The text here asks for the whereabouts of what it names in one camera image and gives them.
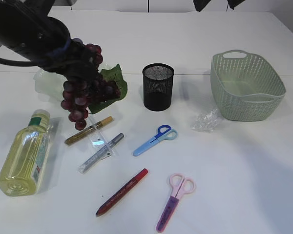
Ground green plastic woven basket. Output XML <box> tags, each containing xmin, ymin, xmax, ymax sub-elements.
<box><xmin>210</xmin><ymin>50</ymin><xmax>286</xmax><ymax>121</ymax></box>

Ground black mesh pen cup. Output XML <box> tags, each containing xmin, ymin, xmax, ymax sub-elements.
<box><xmin>142</xmin><ymin>63</ymin><xmax>174</xmax><ymax>112</ymax></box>

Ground yellow liquid plastic bottle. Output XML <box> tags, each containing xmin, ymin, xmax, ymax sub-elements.
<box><xmin>0</xmin><ymin>109</ymin><xmax>50</xmax><ymax>196</ymax></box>

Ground blue scissors with sheath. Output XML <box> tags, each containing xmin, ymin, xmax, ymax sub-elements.
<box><xmin>133</xmin><ymin>125</ymin><xmax>178</xmax><ymax>156</ymax></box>

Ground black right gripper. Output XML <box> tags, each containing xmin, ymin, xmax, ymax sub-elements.
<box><xmin>42</xmin><ymin>40</ymin><xmax>100</xmax><ymax>85</ymax></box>

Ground green wavy glass plate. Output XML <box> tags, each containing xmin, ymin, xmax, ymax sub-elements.
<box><xmin>33</xmin><ymin>63</ymin><xmax>110</xmax><ymax>103</ymax></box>

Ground purple artificial grape bunch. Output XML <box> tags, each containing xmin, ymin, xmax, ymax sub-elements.
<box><xmin>61</xmin><ymin>43</ymin><xmax>127</xmax><ymax>131</ymax></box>

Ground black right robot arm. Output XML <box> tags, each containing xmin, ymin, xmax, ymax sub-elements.
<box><xmin>0</xmin><ymin>0</ymin><xmax>98</xmax><ymax>81</ymax></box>

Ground silver marker pen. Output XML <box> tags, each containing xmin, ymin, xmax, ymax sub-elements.
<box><xmin>78</xmin><ymin>133</ymin><xmax>124</xmax><ymax>174</ymax></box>

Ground red marker pen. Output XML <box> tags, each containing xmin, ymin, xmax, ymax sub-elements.
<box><xmin>96</xmin><ymin>168</ymin><xmax>148</xmax><ymax>217</ymax></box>

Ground clear plastic sheet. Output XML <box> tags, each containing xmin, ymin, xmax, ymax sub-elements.
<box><xmin>190</xmin><ymin>109</ymin><xmax>222</xmax><ymax>133</ymax></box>

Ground clear plastic ruler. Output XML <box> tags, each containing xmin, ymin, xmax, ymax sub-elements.
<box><xmin>87</xmin><ymin>116</ymin><xmax>113</xmax><ymax>154</ymax></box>

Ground pink scissors purple sheath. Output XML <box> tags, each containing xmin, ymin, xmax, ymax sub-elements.
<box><xmin>156</xmin><ymin>173</ymin><xmax>196</xmax><ymax>233</ymax></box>

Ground gold marker pen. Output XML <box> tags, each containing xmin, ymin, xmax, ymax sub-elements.
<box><xmin>64</xmin><ymin>116</ymin><xmax>113</xmax><ymax>146</ymax></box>

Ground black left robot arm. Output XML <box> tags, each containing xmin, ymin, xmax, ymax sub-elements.
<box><xmin>193</xmin><ymin>0</ymin><xmax>244</xmax><ymax>12</ymax></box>

